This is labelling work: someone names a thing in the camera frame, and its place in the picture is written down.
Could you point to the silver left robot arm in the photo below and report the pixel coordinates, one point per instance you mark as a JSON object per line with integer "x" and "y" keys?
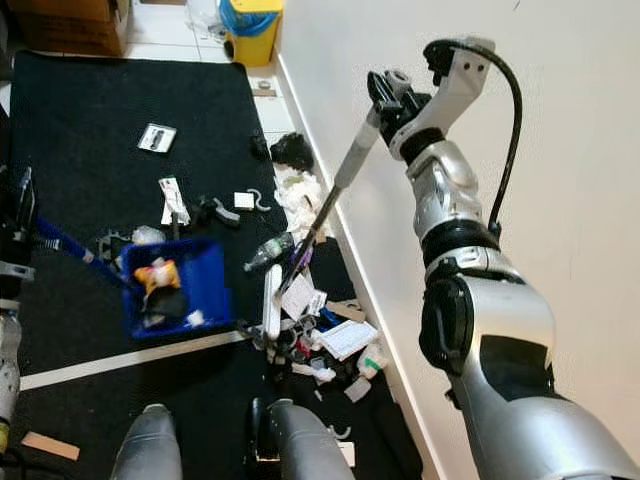
{"x": 8, "y": 380}

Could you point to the grey robot right leg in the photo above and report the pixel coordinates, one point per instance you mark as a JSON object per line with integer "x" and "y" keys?
{"x": 305, "y": 450}

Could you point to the black floor mat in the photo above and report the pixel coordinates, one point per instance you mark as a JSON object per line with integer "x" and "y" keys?
{"x": 90, "y": 110}

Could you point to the flat brown cardboard piece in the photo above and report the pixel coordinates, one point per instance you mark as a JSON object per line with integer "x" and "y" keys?
{"x": 347, "y": 310}

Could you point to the folded white paper tag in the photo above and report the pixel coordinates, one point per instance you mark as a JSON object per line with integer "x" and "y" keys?
{"x": 175, "y": 200}

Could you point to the grey black plastic clamp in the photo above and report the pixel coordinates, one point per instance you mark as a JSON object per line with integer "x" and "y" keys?
{"x": 220, "y": 213}

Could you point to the grey robot left leg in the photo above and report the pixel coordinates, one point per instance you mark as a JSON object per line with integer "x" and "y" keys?
{"x": 150, "y": 450}

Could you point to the white plastic tube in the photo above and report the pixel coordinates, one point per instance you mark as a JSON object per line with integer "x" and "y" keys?
{"x": 312, "y": 372}

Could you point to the white tape strip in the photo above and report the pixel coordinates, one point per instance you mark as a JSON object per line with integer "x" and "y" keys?
{"x": 120, "y": 365}

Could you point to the black cloth bundle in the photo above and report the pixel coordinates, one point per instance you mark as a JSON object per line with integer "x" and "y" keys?
{"x": 290, "y": 152}

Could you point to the white card with black item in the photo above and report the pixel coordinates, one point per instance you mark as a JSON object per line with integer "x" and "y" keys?
{"x": 157, "y": 138}

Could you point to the crumpled white plastic bag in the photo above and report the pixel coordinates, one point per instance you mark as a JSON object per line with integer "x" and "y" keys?
{"x": 300, "y": 200}

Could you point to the grey robot leg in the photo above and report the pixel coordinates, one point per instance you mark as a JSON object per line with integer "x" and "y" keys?
{"x": 305, "y": 450}
{"x": 150, "y": 450}

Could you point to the clear plastic bottle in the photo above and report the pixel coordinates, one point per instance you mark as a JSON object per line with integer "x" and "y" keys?
{"x": 268, "y": 252}

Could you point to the small black object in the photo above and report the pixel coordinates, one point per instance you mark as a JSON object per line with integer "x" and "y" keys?
{"x": 258, "y": 147}

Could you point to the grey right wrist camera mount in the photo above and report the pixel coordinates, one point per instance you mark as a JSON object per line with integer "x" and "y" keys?
{"x": 465, "y": 85}

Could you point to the grey hook with white square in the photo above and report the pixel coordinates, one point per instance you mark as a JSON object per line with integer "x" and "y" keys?
{"x": 244, "y": 199}

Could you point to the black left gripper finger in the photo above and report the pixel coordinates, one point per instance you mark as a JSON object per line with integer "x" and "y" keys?
{"x": 18, "y": 215}

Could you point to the broom with grey grip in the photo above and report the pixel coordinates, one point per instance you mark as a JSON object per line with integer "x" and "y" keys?
{"x": 355, "y": 155}

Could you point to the orange snack packet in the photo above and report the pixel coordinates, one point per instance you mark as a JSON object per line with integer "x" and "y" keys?
{"x": 160, "y": 278}

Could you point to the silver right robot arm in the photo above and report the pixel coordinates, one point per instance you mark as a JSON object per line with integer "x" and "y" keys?
{"x": 450, "y": 185}

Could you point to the blue plastic dustpan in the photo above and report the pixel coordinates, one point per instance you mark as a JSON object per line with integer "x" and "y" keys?
{"x": 205, "y": 290}

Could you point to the purple drink can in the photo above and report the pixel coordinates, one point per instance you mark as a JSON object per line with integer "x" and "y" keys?
{"x": 296, "y": 258}

